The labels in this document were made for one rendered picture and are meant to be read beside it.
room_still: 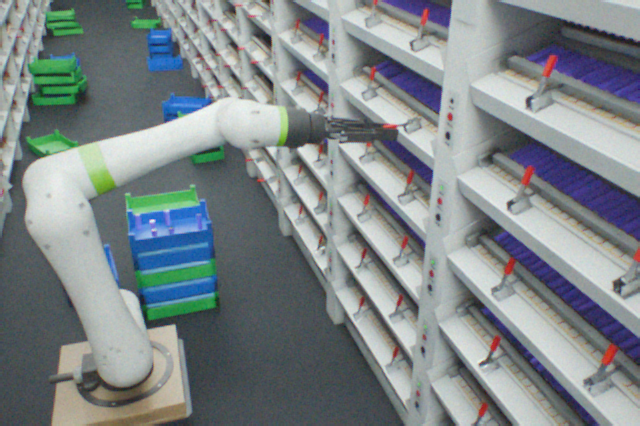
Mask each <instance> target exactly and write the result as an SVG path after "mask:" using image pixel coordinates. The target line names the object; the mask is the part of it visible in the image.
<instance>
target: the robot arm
mask: <svg viewBox="0 0 640 426"><path fill-rule="evenodd" d="M384 125H392V124H380V123H366V119H363V121H361V120H360V119H353V118H341V117H331V116H326V115H322V114H321V113H319V112H307V111H306V109H305V108H300V105H297V107H296V108H295V107H279V106H268V105H262V103H259V102H255V101H252V100H241V99H239V98H235V97H228V98H224V99H222V100H220V101H218V102H216V103H213V104H211V105H209V106H207V108H205V109H203V110H200V111H198V112H195V113H193V114H190V115H188V116H185V117H183V118H179V119H177V120H174V121H171V122H168V123H165V124H162V125H159V126H155V127H152V129H149V130H145V131H141V132H138V133H134V134H129V135H125V136H121V137H116V138H111V139H107V140H104V141H99V142H95V143H91V144H87V145H83V146H80V147H76V148H72V149H69V150H66V152H62V153H58V154H55V155H52V156H49V157H45V158H42V159H40V160H38V161H36V162H34V163H32V164H31V165H30V166H29V167H28V170H27V171H26V173H25V176H24V180H23V188H24V192H25V195H26V198H27V210H26V216H25V222H26V227H27V230H28V232H29V234H30V236H31V237H32V239H33V240H35V241H36V243H37V244H38V246H39V247H40V250H41V251H42V252H43V254H44V255H45V257H46V258H48V260H49V262H50V263H51V265H52V267H53V269H54V271H55V272H56V274H57V276H58V277H59V279H60V281H62V282H63V285H64V287H65V289H66V291H67V293H68V294H69V296H70V298H71V301H72V303H73V305H74V308H75V310H77V312H78V314H79V317H80V320H81V322H82V324H83V327H84V329H85V332H86V336H87V338H88V341H89V344H90V347H91V351H92V353H88V354H83V360H82V365H81V366H77V367H76V368H74V371H73V372H66V373H60V374H59V375H54V376H50V377H49V382H50V384H54V383H60V382H66V381H73V380H74V381H75V383H80V382H82V383H83V387H85V390H86V392H91V391H94V390H95V389H96V388H99V387H100V386H102V387H103V388H105V389H107V390H110V391H127V390H131V389H134V388H136V387H138V386H141V384H142V383H144V382H145V381H146V380H147V379H148V378H149V377H150V376H151V374H152V372H153V368H154V351H153V347H152V344H150V341H149V337H148V334H147V331H146V328H145V324H144V320H143V317H142V313H141V310H140V306H139V301H138V298H137V297H136V296H135V295H134V294H133V293H131V292H129V291H126V290H120V289H119V286H118V284H117V282H115V279H114V277H113V274H112V272H111V268H110V266H109V263H108V260H107V258H106V255H105V251H104V248H103V245H102V241H101V238H99V234H98V230H97V227H96V223H95V219H94V214H93V210H92V207H91V205H90V203H89V202H88V201H89V199H92V198H94V197H96V196H99V195H102V194H104V193H106V192H109V191H111V190H113V189H116V188H118V187H120V186H123V185H125V184H127V183H130V181H132V180H134V179H136V178H138V177H140V176H142V175H144V174H147V173H149V172H151V171H153V170H155V169H157V168H160V167H163V166H165V165H168V164H170V163H172V161H175V160H177V159H181V158H184V157H186V156H189V155H192V154H196V153H199V152H202V151H205V150H208V149H211V148H216V147H219V146H223V145H227V144H230V145H232V146H234V147H236V148H239V149H245V150H247V149H254V148H259V147H287V148H289V149H290V151H289V152H290V153H293V150H294V149H299V148H303V147H304V146H305V145H306V144H309V145H319V144H321V143H322V141H323V139H324V138H325V137H326V138H329V139H339V144H347V143H371V144H373V143H374V142H375V141H377V140H395V142H396V140H397V137H398V133H399V129H392V128H382V126H384Z"/></svg>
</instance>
